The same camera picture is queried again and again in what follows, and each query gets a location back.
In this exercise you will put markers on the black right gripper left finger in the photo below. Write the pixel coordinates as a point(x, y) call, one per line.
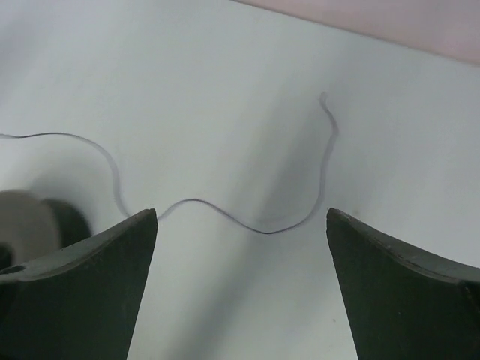
point(80, 302)

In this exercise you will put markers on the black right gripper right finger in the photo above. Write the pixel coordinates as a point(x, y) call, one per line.
point(402, 302)

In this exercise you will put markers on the dark perforated cable spool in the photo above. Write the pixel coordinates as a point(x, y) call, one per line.
point(33, 227)

